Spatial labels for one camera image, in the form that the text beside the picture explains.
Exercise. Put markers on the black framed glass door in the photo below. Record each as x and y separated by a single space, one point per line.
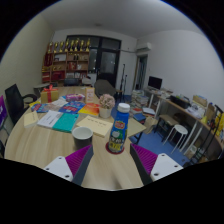
108 61

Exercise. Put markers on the teal book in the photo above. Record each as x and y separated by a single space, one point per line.
66 122

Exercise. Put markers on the pink flowers in white pot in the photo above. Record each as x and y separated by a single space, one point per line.
106 100

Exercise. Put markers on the black office chair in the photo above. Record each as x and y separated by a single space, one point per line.
13 100

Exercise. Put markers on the blue drink bottle white cap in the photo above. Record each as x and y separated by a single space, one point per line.
118 133

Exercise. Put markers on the blue cover book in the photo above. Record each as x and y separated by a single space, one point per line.
71 107

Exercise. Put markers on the orange book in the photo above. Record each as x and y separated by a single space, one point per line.
89 109

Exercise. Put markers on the pile of books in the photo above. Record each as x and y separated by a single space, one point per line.
138 100

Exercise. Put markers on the brown wooden stool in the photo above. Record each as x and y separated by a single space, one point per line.
166 118

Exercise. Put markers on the white round stool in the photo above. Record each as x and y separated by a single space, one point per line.
180 128

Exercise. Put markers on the pink wrapped pack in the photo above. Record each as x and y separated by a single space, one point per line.
75 97

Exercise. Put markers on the small tan upright box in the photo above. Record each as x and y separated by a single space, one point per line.
89 95

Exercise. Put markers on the white booklet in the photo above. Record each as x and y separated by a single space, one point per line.
49 119

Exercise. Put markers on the white wall air conditioner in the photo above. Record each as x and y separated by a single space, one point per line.
143 46

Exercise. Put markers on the grey padded chair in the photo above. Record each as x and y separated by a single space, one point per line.
105 87

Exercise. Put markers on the cluttered wooden side desk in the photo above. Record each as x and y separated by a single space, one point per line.
196 113

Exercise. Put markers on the black mug white inside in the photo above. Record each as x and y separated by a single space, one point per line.
81 141

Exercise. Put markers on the wooden shelf unit with trophies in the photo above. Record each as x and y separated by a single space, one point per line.
66 65

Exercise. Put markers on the white paper sheet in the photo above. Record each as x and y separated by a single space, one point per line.
60 102

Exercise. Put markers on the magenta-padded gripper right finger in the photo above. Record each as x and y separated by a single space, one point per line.
148 160

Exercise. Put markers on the yellow gift box red ribbon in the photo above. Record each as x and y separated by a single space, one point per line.
54 96

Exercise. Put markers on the large beige envelope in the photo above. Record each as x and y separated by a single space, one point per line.
95 124

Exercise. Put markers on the small round white table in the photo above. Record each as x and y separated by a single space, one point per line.
40 86

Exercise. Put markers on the black computer monitor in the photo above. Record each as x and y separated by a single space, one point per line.
155 82

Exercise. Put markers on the blue and red book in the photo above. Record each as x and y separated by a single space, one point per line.
40 107

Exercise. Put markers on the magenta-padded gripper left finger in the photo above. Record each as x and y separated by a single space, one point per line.
78 160

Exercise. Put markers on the flat round red coaster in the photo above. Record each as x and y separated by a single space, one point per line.
107 149

